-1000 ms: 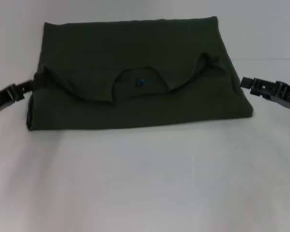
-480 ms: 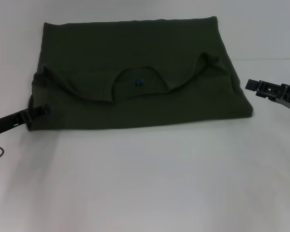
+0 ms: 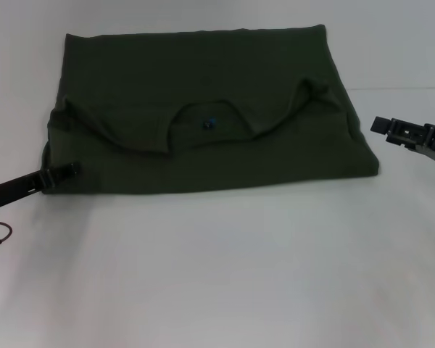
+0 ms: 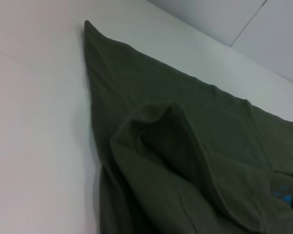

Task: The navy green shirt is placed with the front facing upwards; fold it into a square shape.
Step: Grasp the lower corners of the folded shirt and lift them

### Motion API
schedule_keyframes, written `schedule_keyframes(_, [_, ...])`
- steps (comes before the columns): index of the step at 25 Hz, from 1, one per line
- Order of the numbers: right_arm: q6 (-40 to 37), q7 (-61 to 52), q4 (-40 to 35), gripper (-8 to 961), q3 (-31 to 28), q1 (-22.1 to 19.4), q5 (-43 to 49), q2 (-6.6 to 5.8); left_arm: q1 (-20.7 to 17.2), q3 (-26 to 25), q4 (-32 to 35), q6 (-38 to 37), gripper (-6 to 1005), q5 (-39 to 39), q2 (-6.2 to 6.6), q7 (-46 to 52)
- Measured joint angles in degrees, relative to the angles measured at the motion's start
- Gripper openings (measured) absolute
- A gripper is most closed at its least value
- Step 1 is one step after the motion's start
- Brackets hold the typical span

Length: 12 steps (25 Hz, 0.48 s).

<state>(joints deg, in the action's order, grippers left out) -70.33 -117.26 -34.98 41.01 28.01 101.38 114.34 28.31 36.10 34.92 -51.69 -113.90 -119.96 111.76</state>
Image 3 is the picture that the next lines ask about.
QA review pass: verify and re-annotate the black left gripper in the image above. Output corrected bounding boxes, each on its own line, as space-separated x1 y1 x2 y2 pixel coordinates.
0 162 83 212

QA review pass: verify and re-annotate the dark red left gripper cable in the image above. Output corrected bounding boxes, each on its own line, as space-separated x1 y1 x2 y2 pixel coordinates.
0 220 15 254

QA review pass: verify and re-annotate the dark green FREE print t-shirt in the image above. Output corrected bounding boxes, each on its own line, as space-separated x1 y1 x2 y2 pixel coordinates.
43 23 381 197

